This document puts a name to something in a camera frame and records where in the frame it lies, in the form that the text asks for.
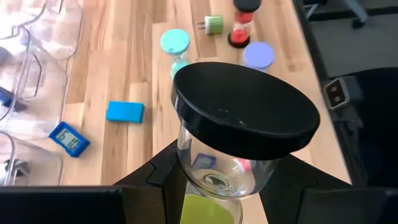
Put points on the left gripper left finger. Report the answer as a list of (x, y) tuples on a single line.
[(93, 205)]

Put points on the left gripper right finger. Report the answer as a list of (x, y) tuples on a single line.
[(326, 205)]

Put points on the teal rectangular block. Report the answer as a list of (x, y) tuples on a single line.
[(125, 111)]

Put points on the purple digital clock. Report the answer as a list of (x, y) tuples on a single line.
[(203, 161)]

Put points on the black hourglass yellow-green sand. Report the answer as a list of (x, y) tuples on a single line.
[(242, 105)]

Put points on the clear plastic bin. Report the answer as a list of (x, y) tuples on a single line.
[(46, 28), (40, 77), (37, 168)]

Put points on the blue digital clock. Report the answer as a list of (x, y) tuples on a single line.
[(69, 139)]

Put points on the pink small charger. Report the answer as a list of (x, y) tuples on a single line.
[(244, 164)]

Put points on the lavender hourglass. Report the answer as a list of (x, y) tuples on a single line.
[(259, 56)]

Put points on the mint green hourglass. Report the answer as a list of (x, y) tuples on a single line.
[(175, 42)]

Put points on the black hourglass red sand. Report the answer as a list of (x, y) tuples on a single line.
[(241, 34)]

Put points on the grey chair base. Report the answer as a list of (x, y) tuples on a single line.
[(348, 9)]

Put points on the green small charger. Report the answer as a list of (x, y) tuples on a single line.
[(214, 25)]

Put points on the black aluminium rig frame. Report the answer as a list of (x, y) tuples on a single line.
[(343, 137)]

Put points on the silver table-level camera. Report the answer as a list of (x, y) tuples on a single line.
[(336, 93)]

